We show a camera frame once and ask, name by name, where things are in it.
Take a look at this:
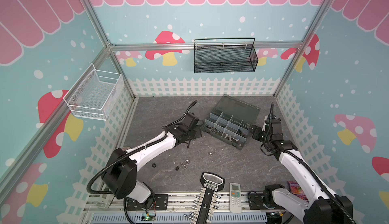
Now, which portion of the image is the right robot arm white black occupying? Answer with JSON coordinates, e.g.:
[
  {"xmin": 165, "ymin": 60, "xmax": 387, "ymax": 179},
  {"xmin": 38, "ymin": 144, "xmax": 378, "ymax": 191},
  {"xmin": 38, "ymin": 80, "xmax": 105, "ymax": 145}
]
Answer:
[{"xmin": 250, "ymin": 105, "xmax": 356, "ymax": 224}]

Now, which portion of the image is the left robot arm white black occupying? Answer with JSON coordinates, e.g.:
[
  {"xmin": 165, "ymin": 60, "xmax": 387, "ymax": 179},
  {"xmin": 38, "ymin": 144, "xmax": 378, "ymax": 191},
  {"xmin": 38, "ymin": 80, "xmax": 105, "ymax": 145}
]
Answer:
[{"xmin": 86, "ymin": 100, "xmax": 202, "ymax": 209}]

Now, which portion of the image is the grey compartment organizer box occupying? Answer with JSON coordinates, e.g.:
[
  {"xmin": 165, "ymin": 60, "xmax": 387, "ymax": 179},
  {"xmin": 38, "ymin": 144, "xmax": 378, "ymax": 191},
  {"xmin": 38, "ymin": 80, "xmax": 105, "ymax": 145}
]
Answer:
[{"xmin": 201, "ymin": 95, "xmax": 260, "ymax": 150}]

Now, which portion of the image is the purple Fox's candy bag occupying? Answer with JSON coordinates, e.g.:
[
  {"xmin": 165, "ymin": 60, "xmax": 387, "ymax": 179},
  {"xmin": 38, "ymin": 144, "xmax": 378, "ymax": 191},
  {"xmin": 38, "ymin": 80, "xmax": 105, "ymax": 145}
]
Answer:
[{"xmin": 288, "ymin": 181, "xmax": 308, "ymax": 202}]

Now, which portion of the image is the black tool with sockets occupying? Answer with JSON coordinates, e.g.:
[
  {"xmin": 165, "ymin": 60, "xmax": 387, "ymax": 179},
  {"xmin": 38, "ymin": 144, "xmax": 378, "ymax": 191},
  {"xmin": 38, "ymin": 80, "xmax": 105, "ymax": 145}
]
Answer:
[{"xmin": 183, "ymin": 172, "xmax": 225, "ymax": 224}]

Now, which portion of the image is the white remote control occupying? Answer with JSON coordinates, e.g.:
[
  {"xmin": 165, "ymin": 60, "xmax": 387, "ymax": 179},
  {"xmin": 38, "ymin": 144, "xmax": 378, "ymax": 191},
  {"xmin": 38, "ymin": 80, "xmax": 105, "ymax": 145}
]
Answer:
[{"xmin": 229, "ymin": 183, "xmax": 242, "ymax": 214}]

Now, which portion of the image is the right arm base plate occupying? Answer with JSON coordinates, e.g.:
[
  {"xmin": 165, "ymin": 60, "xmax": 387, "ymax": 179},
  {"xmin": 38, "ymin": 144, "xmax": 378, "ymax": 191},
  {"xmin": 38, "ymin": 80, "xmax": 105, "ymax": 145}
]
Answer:
[{"xmin": 247, "ymin": 191, "xmax": 269, "ymax": 210}]

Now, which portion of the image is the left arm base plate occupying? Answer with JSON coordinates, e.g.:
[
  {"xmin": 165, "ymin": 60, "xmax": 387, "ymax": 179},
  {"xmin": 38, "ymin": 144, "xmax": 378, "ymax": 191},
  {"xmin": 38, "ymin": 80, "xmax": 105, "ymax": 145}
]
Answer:
[{"xmin": 126, "ymin": 194, "xmax": 169, "ymax": 211}]

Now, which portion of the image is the black mesh wall basket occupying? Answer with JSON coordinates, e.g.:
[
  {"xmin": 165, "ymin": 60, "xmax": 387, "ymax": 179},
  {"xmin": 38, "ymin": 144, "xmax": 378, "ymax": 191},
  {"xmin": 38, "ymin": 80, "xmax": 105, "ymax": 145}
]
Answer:
[{"xmin": 193, "ymin": 38, "xmax": 259, "ymax": 74}]

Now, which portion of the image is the white wire wall basket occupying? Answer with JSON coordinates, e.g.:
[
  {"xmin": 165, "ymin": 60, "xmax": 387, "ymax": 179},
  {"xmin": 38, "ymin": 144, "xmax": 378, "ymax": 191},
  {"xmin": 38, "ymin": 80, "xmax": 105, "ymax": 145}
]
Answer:
[{"xmin": 63, "ymin": 64, "xmax": 124, "ymax": 121}]

